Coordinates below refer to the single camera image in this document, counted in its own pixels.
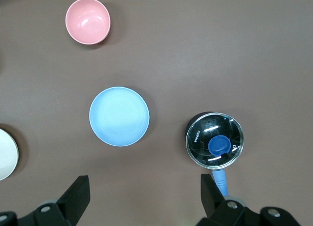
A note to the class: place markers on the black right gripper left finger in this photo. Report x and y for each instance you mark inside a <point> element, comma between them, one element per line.
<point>71,201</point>

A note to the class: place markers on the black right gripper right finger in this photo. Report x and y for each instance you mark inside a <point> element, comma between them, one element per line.
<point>220,209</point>

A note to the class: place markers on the light blue plate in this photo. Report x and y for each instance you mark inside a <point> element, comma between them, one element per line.
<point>119,116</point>

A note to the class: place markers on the black pot with glass lid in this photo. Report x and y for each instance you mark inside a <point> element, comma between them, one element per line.
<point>215,142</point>

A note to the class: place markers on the beige bowl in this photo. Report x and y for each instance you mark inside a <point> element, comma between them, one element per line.
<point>6,155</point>

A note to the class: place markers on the pink bowl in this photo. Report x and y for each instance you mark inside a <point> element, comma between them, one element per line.
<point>87,20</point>

